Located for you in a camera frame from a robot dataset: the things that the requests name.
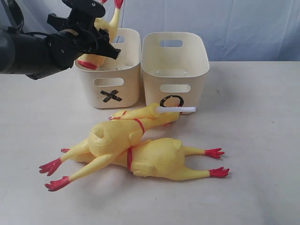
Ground cream bin marked X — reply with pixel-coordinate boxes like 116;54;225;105
75;28;141;109

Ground yellow rubber chicken lower right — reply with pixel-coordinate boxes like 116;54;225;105
45;137;230;192

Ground headless yellow rubber chicken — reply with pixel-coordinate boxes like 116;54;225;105
77;0;123;70

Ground yellow chicken neck white tube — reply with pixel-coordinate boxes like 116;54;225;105
109;103;196;120

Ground yellow rubber chicken upper left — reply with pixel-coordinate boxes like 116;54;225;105
39;116;179;181

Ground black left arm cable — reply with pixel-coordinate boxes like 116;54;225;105
7;0;51;39

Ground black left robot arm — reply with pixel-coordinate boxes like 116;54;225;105
0;0;120;80

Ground cream bin marked O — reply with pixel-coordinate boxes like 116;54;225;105
141;32;210;108

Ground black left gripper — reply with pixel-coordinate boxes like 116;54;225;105
45;0;121;70

